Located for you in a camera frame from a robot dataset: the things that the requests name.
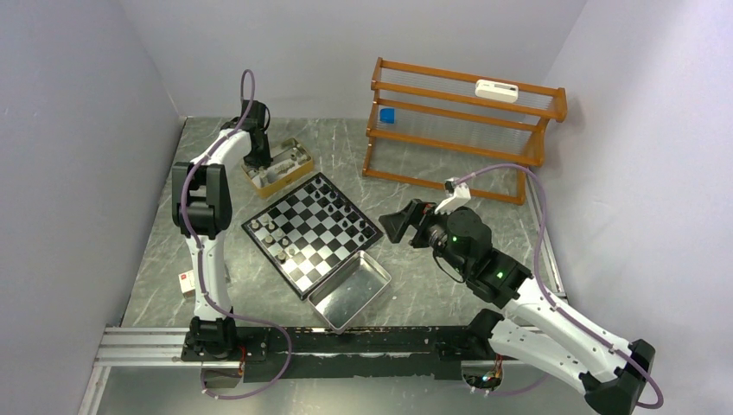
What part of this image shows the gold tin of white pieces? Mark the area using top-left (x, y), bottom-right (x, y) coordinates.
top-left (242, 137), bottom-right (315, 199)

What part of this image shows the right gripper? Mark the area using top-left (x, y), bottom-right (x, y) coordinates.
top-left (379, 197), bottom-right (469, 276)

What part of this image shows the white rectangular device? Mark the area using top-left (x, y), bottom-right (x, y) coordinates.
top-left (475, 80), bottom-right (519, 104)

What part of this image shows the silver metal tin lid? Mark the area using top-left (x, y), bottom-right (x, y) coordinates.
top-left (307, 250), bottom-right (392, 335)

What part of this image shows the black white chessboard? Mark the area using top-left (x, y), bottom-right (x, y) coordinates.
top-left (240, 173), bottom-right (384, 300)

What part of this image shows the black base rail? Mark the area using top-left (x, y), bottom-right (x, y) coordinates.
top-left (182, 325), bottom-right (505, 384)

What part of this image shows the orange wooden rack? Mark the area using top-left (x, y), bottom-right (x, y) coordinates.
top-left (361, 57), bottom-right (569, 188)

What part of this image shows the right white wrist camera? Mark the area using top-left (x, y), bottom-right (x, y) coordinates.
top-left (435, 177), bottom-right (471, 214)

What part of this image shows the blue cube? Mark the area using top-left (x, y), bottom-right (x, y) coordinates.
top-left (378, 107), bottom-right (396, 125)

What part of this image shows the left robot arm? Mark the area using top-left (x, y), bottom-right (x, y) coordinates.
top-left (171, 99), bottom-right (270, 360)

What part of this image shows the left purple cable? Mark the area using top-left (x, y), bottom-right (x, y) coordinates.
top-left (178, 68), bottom-right (294, 401)

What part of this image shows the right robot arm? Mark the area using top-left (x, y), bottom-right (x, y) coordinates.
top-left (379, 199), bottom-right (655, 414)

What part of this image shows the small white card box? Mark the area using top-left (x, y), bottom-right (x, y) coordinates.
top-left (175, 262), bottom-right (232, 299)

